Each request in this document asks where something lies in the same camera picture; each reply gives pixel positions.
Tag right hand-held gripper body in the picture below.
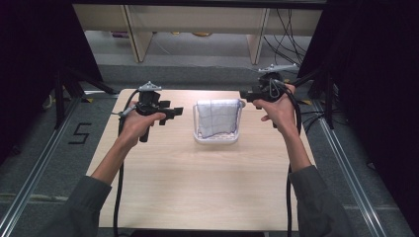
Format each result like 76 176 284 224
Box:
251 63 299 102

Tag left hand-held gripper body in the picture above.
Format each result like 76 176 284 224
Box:
134 81 163 143

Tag white checked dish cloth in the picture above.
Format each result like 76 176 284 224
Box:
196 98 241 139

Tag white cloth rack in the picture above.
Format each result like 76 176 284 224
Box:
192 99 245 145

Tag person's right hand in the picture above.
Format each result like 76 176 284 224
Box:
252 83 299 138

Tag person's left hand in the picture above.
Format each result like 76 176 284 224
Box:
118 100 167 149

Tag black metal stand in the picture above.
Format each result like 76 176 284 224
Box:
290 65 336 130
53 65 120 130

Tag beige wooden desk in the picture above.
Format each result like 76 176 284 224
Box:
71 3 323 65

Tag black curtain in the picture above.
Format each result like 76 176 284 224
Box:
296 0 419 235
0 0 104 166

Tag bundle of black cables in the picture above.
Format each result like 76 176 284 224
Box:
262 8 312 72

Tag black floor cables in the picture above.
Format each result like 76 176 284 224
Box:
300 109 331 133

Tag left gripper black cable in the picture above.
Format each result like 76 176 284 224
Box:
112 89 141 237

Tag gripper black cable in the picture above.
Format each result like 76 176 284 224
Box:
275 79 303 237
112 89 141 237

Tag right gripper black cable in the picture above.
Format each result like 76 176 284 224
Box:
275 79 303 237

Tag aluminium floor rail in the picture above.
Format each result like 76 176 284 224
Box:
310 98 386 237
0 95 83 237

